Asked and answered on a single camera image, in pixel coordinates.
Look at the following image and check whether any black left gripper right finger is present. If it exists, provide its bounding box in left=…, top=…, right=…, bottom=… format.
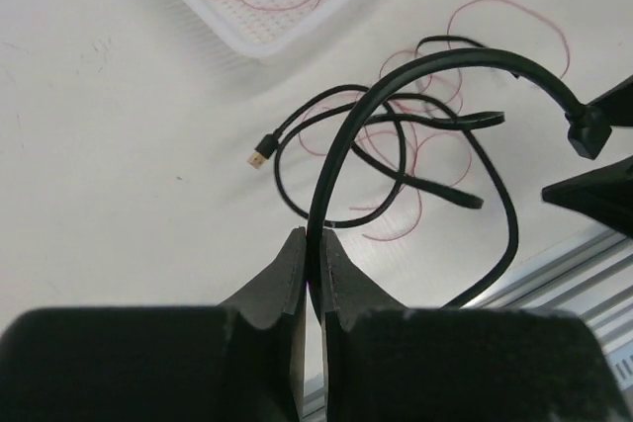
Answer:
left=319, top=231, right=632, bottom=421

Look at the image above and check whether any aluminium mounting rail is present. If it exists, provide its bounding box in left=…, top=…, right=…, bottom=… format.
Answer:
left=301, top=221, right=633, bottom=422

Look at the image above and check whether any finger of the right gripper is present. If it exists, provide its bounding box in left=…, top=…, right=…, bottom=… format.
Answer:
left=541, top=157, right=633, bottom=238
left=588, top=76, right=633, bottom=127

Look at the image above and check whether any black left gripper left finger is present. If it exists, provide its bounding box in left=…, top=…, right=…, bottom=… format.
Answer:
left=1, top=228, right=306, bottom=421

